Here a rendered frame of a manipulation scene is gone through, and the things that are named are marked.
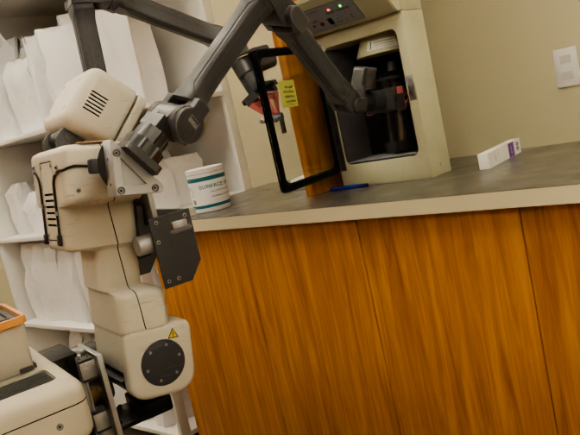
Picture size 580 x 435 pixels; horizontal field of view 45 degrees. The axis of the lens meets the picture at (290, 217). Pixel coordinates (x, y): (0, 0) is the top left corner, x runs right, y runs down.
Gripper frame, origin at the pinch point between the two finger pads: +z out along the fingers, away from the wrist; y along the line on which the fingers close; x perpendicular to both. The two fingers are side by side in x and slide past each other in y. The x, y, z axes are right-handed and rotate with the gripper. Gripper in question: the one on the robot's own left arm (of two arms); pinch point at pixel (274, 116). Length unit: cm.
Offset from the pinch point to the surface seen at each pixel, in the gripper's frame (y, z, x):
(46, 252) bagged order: 163, -34, -17
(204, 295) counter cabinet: 63, 29, 2
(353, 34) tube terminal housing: -24.4, -8.5, -21.0
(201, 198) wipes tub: 47.8, 1.5, -5.6
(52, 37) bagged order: 79, -90, -13
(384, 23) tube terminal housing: -34.6, -4.3, -20.2
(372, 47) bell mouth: -26.3, -2.2, -22.6
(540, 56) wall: -52, 24, -61
